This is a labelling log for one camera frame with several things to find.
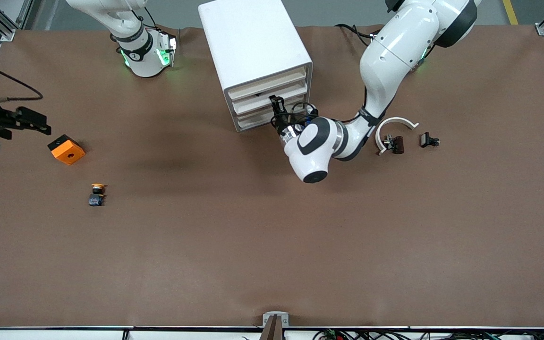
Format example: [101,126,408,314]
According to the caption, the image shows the silver base connector box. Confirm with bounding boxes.
[157,29,178,68]

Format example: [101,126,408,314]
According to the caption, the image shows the orange box with hole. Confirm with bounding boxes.
[47,134,86,166]

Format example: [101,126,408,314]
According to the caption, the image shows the black arm base cable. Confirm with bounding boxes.
[334,23,373,48]

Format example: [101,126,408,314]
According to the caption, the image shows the white drawer cabinet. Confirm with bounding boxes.
[198,0,314,133]

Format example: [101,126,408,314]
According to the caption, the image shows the black cable tangle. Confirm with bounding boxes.
[312,329,544,340]

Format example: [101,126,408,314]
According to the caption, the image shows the white drawer with black handle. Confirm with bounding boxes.
[233,88,309,121]

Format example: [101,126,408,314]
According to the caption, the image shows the grey metal table bracket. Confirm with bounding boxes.
[262,312,290,329]

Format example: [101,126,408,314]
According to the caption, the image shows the yellow push button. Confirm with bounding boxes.
[88,183,107,207]

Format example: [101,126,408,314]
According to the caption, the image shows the white curved plastic ring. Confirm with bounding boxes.
[375,117,419,156]

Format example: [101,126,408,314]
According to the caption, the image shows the brown switch block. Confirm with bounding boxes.
[383,135,405,155]

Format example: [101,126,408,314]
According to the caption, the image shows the brown table cover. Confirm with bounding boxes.
[0,26,544,329]

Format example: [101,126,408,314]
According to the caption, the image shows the white table edge rail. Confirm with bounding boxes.
[0,326,544,340]

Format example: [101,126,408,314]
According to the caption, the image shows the white plain cabinet drawer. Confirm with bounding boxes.
[230,76,308,111]
[228,65,307,101]
[237,110,283,132]

